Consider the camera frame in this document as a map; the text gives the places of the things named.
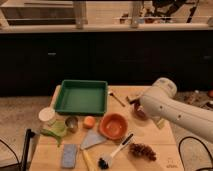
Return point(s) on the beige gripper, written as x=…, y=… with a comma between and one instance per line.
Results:
x=160, y=124

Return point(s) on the dark brown bowl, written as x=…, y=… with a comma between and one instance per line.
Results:
x=138, y=112

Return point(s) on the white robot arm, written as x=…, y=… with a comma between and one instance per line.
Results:
x=159, y=100

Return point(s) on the brown grape bunch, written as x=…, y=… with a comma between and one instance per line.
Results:
x=140, y=150

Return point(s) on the orange bowl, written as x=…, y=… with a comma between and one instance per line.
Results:
x=113, y=126

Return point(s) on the small wooden spoon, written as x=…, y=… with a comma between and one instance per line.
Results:
x=116, y=98

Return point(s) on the grey spatula scraper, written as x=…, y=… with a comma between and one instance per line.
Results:
x=92, y=138

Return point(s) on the white black dish brush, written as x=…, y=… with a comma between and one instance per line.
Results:
x=105, y=161

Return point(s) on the orange fruit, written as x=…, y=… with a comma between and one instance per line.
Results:
x=89, y=122

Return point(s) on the green plastic tray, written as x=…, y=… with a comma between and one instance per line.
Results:
x=82, y=97

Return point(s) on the small metal cup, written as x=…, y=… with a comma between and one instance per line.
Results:
x=72, y=124

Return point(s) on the blue sponge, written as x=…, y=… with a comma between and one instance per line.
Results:
x=68, y=160

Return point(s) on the green cloth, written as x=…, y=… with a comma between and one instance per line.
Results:
x=58, y=130

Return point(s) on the yellow handle tool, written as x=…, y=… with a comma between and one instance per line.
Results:
x=88, y=160

